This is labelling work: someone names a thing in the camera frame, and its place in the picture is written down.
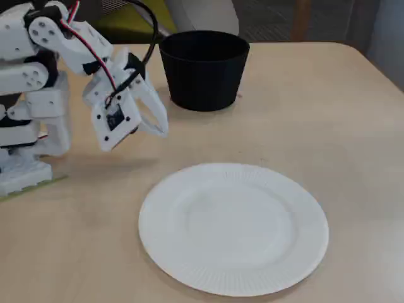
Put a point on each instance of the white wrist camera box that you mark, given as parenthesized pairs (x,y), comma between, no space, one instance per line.
(107,135)

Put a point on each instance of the green base plate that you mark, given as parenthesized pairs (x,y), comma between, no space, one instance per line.
(47,183)

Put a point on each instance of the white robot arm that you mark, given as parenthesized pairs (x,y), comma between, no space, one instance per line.
(47,104)

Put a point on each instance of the white paper plate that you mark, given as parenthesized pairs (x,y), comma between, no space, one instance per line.
(233,233)

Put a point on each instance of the wooden post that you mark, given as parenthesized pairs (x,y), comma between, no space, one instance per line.
(301,19)

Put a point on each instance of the grey chair armrest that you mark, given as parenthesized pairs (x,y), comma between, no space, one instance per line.
(162,30)

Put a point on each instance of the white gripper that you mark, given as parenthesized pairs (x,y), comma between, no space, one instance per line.
(151,100)

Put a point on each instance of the black pot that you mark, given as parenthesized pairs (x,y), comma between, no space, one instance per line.
(203,72)

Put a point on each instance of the green chair seat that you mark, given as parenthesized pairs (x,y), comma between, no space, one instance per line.
(132,22)

